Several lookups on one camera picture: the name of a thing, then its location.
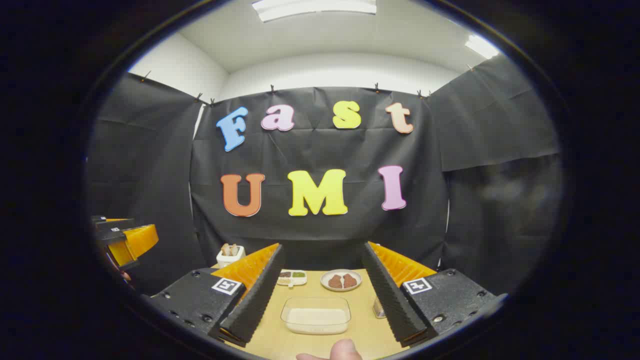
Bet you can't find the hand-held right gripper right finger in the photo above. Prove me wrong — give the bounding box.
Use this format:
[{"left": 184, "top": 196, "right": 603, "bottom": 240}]
[{"left": 361, "top": 241, "right": 508, "bottom": 348}]

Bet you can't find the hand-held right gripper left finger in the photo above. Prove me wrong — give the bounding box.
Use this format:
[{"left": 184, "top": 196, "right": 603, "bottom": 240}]
[{"left": 141, "top": 243, "right": 286, "bottom": 348}]

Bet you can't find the clear glass rice dish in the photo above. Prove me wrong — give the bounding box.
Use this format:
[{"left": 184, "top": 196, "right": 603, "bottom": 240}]
[{"left": 280, "top": 296, "right": 352, "bottom": 335}]

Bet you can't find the white divided bean dish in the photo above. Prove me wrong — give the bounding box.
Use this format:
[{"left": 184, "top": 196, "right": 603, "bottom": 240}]
[{"left": 276, "top": 270, "right": 308, "bottom": 288}]

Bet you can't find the white toaster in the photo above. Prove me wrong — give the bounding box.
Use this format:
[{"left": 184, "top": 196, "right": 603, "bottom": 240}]
[{"left": 216, "top": 245, "right": 246, "bottom": 268}]

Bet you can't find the white round plate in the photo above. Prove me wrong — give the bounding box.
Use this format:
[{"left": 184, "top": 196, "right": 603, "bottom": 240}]
[{"left": 320, "top": 269, "right": 362, "bottom": 292}]

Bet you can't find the ceiling light panel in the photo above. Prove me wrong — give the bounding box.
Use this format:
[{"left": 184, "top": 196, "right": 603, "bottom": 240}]
[{"left": 465, "top": 34, "right": 501, "bottom": 60}]

